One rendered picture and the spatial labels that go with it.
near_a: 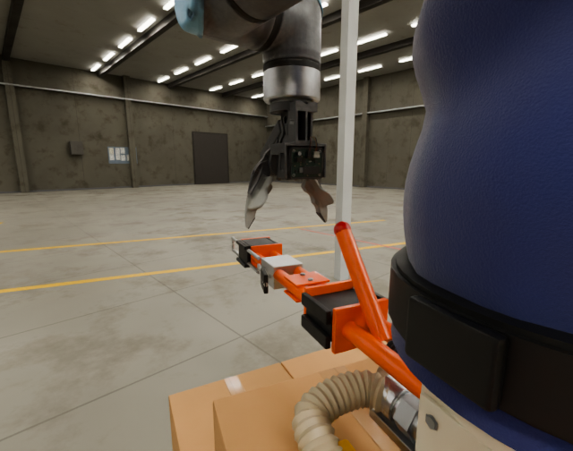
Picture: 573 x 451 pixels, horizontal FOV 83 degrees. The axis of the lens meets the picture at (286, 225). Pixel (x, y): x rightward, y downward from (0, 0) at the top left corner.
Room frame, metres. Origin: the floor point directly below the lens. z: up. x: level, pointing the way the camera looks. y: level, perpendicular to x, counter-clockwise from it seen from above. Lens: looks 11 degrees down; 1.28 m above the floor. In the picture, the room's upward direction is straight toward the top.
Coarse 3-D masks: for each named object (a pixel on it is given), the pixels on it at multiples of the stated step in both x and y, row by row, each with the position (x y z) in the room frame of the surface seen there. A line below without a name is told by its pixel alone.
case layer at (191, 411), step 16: (320, 352) 1.16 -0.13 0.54; (352, 352) 1.16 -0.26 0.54; (272, 368) 1.06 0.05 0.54; (288, 368) 1.06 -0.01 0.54; (304, 368) 1.06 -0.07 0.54; (320, 368) 1.06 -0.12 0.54; (208, 384) 0.97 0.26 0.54; (224, 384) 0.97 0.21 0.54; (240, 384) 0.97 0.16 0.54; (256, 384) 0.97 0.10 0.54; (176, 400) 0.89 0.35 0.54; (192, 400) 0.89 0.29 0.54; (208, 400) 0.89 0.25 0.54; (176, 416) 0.83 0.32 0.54; (192, 416) 0.83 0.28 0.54; (208, 416) 0.83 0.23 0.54; (176, 432) 0.77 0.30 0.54; (192, 432) 0.77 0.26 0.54; (208, 432) 0.77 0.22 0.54; (176, 448) 0.78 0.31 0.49; (192, 448) 0.72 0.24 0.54; (208, 448) 0.72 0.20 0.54
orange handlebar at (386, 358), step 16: (272, 256) 0.68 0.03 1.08; (304, 272) 0.56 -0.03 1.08; (288, 288) 0.51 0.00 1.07; (352, 336) 0.35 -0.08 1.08; (368, 336) 0.33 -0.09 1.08; (368, 352) 0.32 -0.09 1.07; (384, 352) 0.31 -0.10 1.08; (384, 368) 0.30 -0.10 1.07; (400, 368) 0.28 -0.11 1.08; (416, 384) 0.26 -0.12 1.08
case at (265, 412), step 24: (288, 384) 0.44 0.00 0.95; (312, 384) 0.44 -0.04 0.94; (216, 408) 0.39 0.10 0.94; (240, 408) 0.39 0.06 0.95; (264, 408) 0.39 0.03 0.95; (288, 408) 0.39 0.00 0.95; (360, 408) 0.39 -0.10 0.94; (216, 432) 0.38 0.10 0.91; (240, 432) 0.35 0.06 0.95; (264, 432) 0.35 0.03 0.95; (288, 432) 0.35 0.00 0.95; (336, 432) 0.35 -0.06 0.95; (360, 432) 0.35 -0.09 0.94; (384, 432) 0.35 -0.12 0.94
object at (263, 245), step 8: (248, 240) 0.75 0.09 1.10; (256, 240) 0.75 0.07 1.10; (264, 240) 0.75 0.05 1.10; (272, 240) 0.75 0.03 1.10; (256, 248) 0.69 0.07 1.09; (264, 248) 0.70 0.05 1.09; (272, 248) 0.70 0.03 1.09; (280, 248) 0.71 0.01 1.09; (264, 256) 0.70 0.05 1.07; (256, 264) 0.69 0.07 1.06
